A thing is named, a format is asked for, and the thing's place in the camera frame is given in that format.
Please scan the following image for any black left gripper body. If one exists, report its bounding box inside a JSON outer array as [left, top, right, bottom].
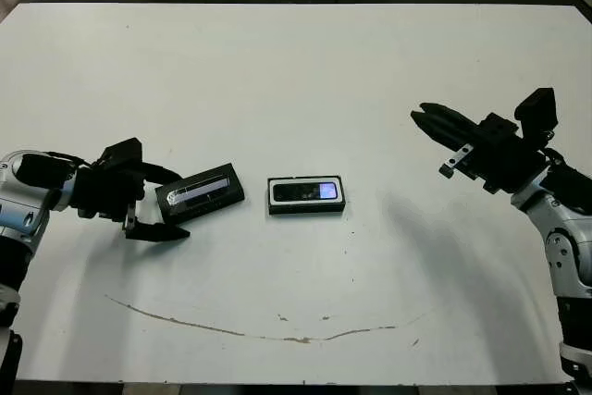
[[68, 162, 147, 230]]

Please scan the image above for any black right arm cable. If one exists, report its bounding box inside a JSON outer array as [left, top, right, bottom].
[[540, 147, 573, 172]]

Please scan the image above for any black box base white insert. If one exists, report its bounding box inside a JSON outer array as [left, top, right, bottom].
[[266, 175, 346, 216]]

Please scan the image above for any slim black camera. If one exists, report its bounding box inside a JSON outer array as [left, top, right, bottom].
[[271, 180, 338, 203]]

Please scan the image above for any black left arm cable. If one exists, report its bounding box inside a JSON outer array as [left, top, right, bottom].
[[45, 150, 101, 169]]

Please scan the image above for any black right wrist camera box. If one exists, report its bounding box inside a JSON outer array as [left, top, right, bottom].
[[513, 87, 559, 141]]

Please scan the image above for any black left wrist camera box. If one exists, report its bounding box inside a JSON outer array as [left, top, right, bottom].
[[98, 137, 142, 167]]

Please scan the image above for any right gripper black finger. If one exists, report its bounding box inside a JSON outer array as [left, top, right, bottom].
[[418, 102, 480, 137], [410, 110, 466, 155]]

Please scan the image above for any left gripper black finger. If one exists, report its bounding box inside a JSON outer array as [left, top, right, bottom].
[[124, 222, 191, 243], [140, 162, 185, 186]]

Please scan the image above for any black box lid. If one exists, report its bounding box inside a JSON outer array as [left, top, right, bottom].
[[155, 162, 246, 230]]

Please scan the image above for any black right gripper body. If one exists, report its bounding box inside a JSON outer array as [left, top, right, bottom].
[[438, 112, 548, 195]]

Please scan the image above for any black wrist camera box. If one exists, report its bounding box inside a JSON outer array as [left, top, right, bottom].
[[513, 87, 559, 141], [98, 137, 142, 167]]

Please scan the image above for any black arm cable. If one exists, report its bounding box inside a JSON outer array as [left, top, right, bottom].
[[45, 150, 101, 169], [540, 147, 573, 172]]

